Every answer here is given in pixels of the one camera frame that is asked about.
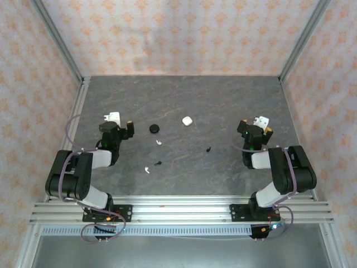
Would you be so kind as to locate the black earbud charging case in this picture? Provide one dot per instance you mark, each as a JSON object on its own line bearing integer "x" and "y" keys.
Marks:
{"x": 154, "y": 128}

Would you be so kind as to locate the white earbud charging case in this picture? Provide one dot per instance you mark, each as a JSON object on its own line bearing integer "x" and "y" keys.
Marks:
{"x": 187, "y": 120}

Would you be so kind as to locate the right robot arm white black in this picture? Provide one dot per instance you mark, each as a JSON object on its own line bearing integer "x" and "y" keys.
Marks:
{"x": 301, "y": 173}

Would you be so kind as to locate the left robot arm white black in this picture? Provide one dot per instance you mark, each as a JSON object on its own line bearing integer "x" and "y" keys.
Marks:
{"x": 69, "y": 184}

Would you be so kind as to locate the red and orange base wiring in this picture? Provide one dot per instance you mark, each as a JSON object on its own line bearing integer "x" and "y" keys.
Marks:
{"x": 274, "y": 220}
{"x": 113, "y": 217}

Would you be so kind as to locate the grey metal sheet panel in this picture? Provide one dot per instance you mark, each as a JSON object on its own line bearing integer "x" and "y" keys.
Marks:
{"x": 181, "y": 251}

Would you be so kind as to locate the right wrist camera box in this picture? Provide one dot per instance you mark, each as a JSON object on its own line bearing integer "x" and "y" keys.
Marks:
{"x": 263, "y": 120}

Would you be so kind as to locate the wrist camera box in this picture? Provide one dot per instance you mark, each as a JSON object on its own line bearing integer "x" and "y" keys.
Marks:
{"x": 263, "y": 120}
{"x": 114, "y": 115}

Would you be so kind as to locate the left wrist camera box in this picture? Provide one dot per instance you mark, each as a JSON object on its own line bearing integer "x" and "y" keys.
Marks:
{"x": 114, "y": 115}

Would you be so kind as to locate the aluminium table side rail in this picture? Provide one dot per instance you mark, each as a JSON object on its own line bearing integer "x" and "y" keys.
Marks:
{"x": 79, "y": 95}

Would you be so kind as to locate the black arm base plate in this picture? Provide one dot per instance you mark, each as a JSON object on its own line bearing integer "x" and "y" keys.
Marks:
{"x": 237, "y": 213}
{"x": 127, "y": 213}

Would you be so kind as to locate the black bracket under duct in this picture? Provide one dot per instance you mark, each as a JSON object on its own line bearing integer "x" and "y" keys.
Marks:
{"x": 259, "y": 234}
{"x": 104, "y": 229}

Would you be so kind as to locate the wide aluminium mounting rail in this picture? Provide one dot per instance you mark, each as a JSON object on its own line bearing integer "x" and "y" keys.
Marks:
{"x": 181, "y": 212}

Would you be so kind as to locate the aluminium corner post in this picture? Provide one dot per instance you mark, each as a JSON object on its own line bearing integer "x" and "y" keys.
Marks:
{"x": 60, "y": 42}
{"x": 302, "y": 42}

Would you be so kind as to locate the aluminium lower frame bar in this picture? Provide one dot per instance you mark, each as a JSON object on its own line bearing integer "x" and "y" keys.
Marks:
{"x": 30, "y": 245}
{"x": 332, "y": 245}

